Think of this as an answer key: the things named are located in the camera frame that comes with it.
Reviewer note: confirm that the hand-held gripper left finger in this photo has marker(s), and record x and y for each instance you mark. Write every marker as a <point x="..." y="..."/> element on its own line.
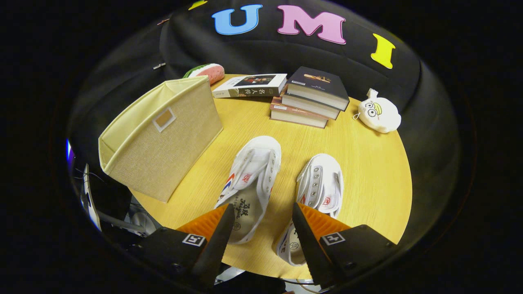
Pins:
<point x="216" y="245"/>

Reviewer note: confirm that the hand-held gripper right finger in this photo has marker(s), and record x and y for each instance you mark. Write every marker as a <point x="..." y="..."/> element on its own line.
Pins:
<point x="310" y="245"/>

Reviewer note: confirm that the white canvas shoe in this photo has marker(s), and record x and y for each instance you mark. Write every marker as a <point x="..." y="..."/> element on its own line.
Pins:
<point x="253" y="171"/>
<point x="322" y="183"/>

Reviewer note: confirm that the beige fabric storage box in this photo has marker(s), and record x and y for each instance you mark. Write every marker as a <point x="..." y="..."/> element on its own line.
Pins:
<point x="163" y="155"/>

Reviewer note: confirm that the reddish brown book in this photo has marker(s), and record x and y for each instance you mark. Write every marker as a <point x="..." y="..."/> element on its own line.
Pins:
<point x="298" y="117"/>

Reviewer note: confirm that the dark brown book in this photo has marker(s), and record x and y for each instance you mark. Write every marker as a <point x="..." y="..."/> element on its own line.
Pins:
<point x="310" y="107"/>

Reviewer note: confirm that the white cartoon plush pouch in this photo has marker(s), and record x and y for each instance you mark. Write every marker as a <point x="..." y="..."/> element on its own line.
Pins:
<point x="380" y="112"/>

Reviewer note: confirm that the black cover book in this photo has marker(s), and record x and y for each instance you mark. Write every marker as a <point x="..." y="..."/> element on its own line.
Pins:
<point x="318" y="83"/>

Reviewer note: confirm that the white portrait cover book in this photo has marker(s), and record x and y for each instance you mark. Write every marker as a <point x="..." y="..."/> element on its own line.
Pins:
<point x="249" y="85"/>

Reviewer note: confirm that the watermelon slice plush toy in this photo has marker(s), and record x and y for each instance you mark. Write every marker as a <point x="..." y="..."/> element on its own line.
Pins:
<point x="208" y="72"/>

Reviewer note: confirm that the silver clip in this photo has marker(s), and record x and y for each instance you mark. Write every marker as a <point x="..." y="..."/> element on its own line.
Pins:
<point x="159" y="65"/>

